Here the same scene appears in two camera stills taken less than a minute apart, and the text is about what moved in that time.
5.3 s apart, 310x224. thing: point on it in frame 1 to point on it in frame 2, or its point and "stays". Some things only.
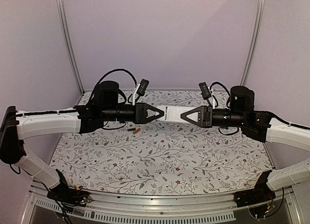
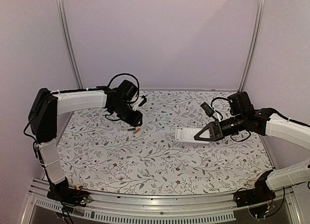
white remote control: (173, 113) to (187, 135)
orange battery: (137, 131) stays
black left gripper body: (139, 112) to (126, 117)
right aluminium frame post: (261, 0) stays
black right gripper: (208, 116) to (218, 130)
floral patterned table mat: (162, 158) stays
